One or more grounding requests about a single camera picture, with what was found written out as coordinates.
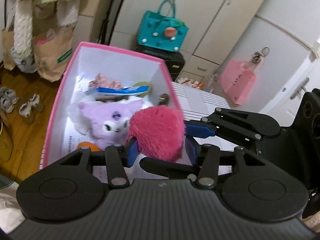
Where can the purple plush cat toy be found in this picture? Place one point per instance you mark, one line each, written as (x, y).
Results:
(106, 123)

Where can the green brown plush in box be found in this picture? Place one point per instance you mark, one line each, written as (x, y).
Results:
(163, 98)

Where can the door handle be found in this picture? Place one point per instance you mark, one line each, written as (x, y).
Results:
(300, 88)

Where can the pink scrunchie in box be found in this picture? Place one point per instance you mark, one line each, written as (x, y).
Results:
(101, 81)

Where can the striped white tablecloth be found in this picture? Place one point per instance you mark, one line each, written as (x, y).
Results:
(196, 104)

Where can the beige wardrobe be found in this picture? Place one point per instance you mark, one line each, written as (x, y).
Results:
(215, 26)

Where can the brown paper bag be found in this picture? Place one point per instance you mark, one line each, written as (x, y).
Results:
(52, 51)

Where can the cream knitted cardigan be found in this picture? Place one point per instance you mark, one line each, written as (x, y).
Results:
(26, 10)

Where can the pink storage box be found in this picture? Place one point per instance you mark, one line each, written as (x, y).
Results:
(100, 72)

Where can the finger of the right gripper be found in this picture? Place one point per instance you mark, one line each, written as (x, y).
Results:
(168, 169)
(199, 129)

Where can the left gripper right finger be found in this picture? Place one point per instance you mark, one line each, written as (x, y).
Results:
(193, 150)

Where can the teal felt handbag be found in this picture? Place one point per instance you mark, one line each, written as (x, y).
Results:
(162, 32)

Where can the grey slipper pair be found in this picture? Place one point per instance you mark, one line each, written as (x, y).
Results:
(25, 106)

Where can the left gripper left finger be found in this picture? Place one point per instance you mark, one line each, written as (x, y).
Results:
(131, 152)

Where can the black suitcase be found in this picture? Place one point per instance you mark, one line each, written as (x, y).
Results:
(173, 60)

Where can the pink paper bag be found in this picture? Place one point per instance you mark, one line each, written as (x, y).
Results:
(237, 81)

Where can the blue wet wipes pack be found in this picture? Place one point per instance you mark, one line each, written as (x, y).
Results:
(110, 93)

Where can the yellow white gift bag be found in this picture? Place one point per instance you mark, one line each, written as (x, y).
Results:
(190, 83)

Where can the red fluffy plush ball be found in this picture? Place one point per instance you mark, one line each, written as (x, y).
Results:
(159, 131)

